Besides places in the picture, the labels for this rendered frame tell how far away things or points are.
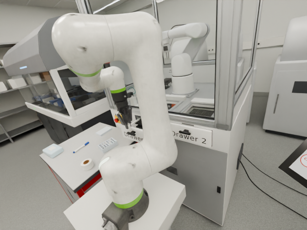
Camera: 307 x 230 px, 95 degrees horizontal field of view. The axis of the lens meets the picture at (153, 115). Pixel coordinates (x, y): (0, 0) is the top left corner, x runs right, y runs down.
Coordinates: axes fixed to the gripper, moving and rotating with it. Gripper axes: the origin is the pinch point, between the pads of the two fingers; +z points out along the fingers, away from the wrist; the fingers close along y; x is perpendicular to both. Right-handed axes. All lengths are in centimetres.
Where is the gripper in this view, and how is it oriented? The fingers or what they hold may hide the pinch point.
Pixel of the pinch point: (128, 128)
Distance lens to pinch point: 96.9
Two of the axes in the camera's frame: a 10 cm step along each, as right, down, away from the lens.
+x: 7.9, 1.4, -6.0
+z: 1.6, 8.9, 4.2
